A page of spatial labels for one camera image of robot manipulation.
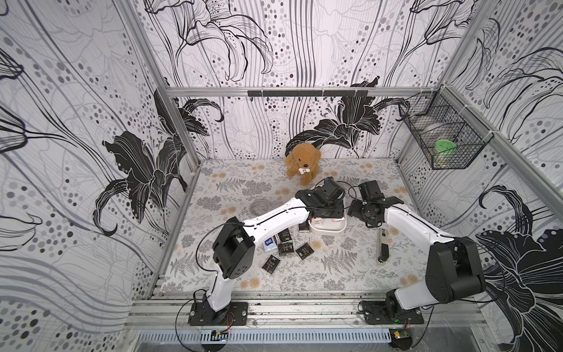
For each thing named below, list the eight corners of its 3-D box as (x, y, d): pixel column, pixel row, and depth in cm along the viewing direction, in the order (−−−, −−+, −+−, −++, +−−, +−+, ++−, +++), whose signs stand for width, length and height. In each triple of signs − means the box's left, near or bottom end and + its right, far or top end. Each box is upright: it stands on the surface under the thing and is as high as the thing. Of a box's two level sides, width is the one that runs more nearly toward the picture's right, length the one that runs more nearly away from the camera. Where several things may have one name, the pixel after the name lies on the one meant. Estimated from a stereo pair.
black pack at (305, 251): (302, 260, 87) (302, 258, 85) (296, 252, 89) (296, 250, 87) (313, 252, 89) (313, 250, 87) (307, 244, 91) (307, 242, 89)
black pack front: (263, 268, 85) (262, 266, 83) (271, 256, 88) (271, 254, 86) (272, 274, 83) (271, 273, 81) (280, 262, 86) (280, 260, 84)
